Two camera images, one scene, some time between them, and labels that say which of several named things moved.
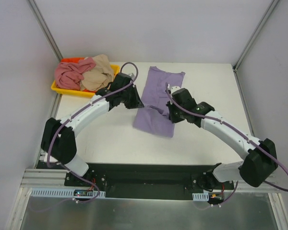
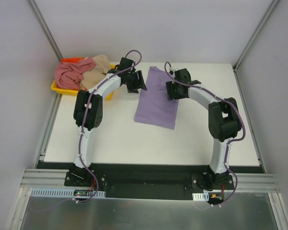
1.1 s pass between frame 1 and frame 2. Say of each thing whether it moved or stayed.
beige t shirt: stayed
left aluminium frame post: stayed
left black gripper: moved
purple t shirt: moved
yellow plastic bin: stayed
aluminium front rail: stayed
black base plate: stayed
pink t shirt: stayed
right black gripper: moved
